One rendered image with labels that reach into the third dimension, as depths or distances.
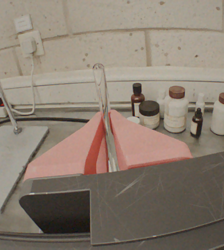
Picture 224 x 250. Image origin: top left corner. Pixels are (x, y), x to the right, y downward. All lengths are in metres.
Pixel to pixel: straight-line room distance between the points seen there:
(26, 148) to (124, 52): 0.38
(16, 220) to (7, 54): 0.56
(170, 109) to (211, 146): 0.13
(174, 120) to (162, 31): 0.25
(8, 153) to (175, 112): 0.44
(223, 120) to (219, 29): 0.26
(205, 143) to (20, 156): 0.46
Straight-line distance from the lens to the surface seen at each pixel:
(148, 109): 0.51
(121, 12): 0.59
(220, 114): 0.51
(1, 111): 0.78
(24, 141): 0.59
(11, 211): 0.46
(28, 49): 0.68
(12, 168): 0.53
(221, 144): 0.52
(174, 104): 0.48
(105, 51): 0.62
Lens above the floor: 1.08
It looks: 36 degrees down
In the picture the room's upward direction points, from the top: 9 degrees counter-clockwise
